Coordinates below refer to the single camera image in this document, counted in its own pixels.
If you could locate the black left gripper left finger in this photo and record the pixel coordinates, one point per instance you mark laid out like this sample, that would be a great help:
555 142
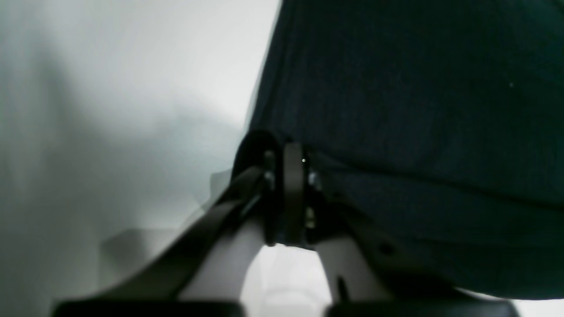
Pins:
202 273

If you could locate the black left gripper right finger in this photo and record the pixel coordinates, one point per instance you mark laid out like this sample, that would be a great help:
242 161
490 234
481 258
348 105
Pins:
368 273

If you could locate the black T-shirt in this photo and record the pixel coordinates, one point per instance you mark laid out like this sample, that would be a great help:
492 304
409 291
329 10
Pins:
441 119

